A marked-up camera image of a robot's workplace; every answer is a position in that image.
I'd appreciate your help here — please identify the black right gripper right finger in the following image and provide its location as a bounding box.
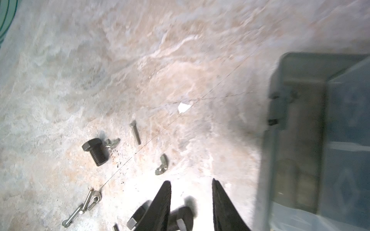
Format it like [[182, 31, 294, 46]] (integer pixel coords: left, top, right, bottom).
[[212, 179, 251, 231]]

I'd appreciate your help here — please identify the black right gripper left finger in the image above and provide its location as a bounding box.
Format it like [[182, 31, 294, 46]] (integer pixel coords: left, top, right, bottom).
[[135, 181, 172, 231]]

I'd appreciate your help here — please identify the black bolt pair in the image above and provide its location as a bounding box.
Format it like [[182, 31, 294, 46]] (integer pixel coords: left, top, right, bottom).
[[126, 200, 151, 231]]

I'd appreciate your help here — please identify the black hex bolt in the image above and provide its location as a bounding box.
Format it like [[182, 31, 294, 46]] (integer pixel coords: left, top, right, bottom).
[[82, 138, 108, 167], [167, 207, 194, 231]]

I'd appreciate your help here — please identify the silver wing nut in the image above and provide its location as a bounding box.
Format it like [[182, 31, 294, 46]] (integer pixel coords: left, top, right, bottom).
[[155, 154, 169, 176]]

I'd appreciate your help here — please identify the silver long screw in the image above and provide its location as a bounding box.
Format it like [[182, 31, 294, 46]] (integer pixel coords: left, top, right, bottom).
[[62, 188, 102, 228]]

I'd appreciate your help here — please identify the short silver screw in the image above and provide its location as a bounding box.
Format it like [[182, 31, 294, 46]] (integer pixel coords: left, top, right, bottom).
[[130, 120, 141, 145]]

